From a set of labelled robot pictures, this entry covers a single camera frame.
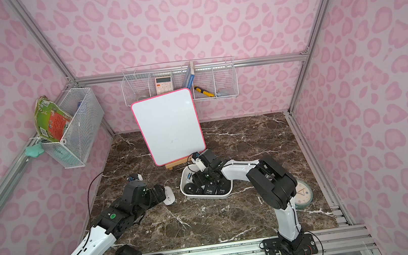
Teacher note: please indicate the white wire wall basket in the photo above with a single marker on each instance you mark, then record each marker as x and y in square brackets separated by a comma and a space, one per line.
[216, 75]

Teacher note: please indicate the pink framed whiteboard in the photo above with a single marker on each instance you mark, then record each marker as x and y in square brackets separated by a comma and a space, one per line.
[170, 126]

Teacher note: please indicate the white mesh side basket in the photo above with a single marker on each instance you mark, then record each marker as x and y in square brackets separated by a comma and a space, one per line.
[73, 150]

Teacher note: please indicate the black computer mouse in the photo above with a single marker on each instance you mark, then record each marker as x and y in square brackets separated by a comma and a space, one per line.
[193, 189]

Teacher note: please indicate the teal wall hook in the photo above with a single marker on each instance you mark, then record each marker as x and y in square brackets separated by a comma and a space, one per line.
[34, 151]

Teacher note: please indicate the round green clock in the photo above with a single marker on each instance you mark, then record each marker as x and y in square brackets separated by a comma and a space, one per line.
[304, 195]

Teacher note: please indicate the green red snack bag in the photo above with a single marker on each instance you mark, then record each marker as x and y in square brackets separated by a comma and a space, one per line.
[51, 121]

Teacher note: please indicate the wooden easel stand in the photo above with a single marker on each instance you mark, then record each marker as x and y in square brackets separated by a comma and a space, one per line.
[183, 161]

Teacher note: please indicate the blue book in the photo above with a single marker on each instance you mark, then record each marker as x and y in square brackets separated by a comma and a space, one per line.
[189, 76]

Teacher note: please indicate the white computer mouse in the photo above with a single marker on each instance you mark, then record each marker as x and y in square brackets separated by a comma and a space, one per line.
[169, 196]

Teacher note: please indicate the black mouse in box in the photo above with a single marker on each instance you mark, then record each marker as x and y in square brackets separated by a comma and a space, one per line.
[210, 188]
[223, 187]

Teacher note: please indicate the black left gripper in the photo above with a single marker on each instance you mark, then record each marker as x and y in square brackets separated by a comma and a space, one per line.
[157, 194]

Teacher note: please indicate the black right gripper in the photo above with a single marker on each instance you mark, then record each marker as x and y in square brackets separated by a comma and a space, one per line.
[202, 177]

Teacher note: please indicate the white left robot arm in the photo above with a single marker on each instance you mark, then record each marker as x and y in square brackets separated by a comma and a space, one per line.
[125, 212]

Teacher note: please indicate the yellow utility knife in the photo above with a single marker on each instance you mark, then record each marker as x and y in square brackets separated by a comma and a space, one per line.
[203, 91]

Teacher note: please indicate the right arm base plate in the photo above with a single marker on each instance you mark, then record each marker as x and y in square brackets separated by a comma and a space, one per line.
[303, 245]

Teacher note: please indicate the white plastic storage box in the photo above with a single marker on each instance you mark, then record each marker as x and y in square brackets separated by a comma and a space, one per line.
[186, 178]

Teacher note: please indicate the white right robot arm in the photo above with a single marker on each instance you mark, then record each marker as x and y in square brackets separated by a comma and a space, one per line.
[274, 184]

